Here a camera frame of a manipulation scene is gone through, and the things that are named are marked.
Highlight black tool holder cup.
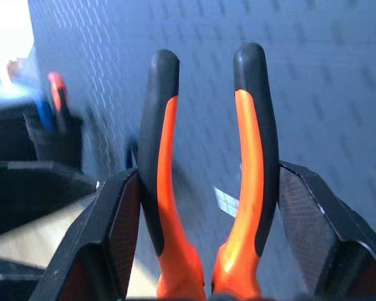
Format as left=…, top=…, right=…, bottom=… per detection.
left=23, top=106, right=84, bottom=171

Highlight orange blue tools in cup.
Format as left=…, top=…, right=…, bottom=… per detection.
left=46, top=71, right=69, bottom=132

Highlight blue-handled tool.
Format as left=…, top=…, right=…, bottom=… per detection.
left=35, top=97, right=56, bottom=133

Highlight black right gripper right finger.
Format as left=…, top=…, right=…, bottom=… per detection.
left=278, top=161, right=376, bottom=301

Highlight black plastic bin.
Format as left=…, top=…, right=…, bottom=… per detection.
left=0, top=161, right=98, bottom=236

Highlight white paper label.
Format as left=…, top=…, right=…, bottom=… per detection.
left=213, top=186, right=239, bottom=218

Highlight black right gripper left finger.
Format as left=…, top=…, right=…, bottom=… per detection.
left=29, top=167, right=142, bottom=301

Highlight orange and black pliers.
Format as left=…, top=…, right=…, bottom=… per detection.
left=137, top=41, right=281, bottom=301

